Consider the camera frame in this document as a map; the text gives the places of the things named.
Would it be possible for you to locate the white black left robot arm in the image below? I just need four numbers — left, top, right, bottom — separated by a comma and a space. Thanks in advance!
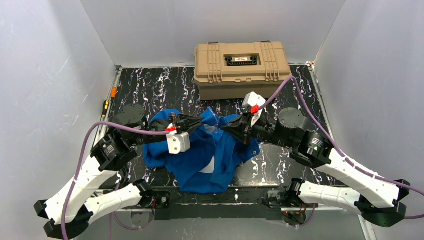
34, 104, 203, 240

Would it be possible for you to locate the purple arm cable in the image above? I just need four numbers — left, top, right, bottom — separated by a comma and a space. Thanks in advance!
258, 75, 424, 220
61, 121, 176, 240

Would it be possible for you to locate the yellow black handled screwdriver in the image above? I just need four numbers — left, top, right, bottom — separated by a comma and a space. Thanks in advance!
101, 100, 110, 118

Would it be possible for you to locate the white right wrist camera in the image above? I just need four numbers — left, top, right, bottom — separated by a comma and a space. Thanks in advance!
242, 91, 266, 128

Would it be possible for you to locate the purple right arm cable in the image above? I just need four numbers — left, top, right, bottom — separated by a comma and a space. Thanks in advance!
258, 75, 424, 220

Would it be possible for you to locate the tan plastic toolbox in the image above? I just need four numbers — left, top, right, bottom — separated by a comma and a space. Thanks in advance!
194, 41, 292, 101

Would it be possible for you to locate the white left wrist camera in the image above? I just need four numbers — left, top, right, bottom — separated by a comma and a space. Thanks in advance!
166, 132, 191, 155

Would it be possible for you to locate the orange handled screwdriver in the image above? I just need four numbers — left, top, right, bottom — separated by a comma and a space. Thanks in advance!
110, 87, 117, 99

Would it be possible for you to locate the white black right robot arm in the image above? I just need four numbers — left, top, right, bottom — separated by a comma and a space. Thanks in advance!
222, 107, 409, 228

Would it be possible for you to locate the blue zip jacket white lining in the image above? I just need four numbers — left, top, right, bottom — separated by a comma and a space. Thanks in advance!
143, 109, 260, 194

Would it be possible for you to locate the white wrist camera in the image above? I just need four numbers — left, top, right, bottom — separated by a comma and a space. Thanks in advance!
166, 132, 191, 155
242, 91, 266, 128

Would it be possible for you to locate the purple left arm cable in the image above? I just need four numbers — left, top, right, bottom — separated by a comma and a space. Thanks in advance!
61, 121, 176, 240

